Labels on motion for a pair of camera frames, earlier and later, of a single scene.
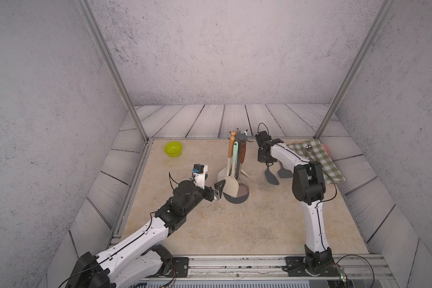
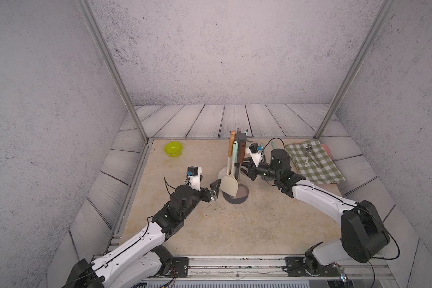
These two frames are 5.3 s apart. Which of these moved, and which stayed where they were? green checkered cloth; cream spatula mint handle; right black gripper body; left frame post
Moved: right black gripper body
Stayed: green checkered cloth; cream spatula mint handle; left frame post
